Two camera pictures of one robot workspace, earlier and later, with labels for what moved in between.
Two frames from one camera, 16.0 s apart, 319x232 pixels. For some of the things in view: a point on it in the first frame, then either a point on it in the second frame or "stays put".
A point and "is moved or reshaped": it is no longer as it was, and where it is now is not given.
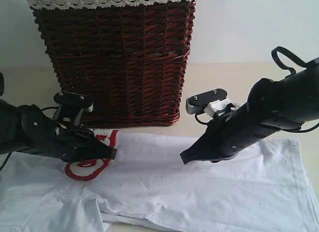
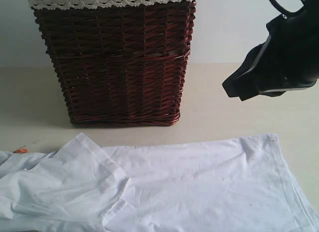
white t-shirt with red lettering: (265, 190) is moved or reshaped
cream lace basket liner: (79, 0) stays put
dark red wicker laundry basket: (132, 61) stays put
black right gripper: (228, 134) → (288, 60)
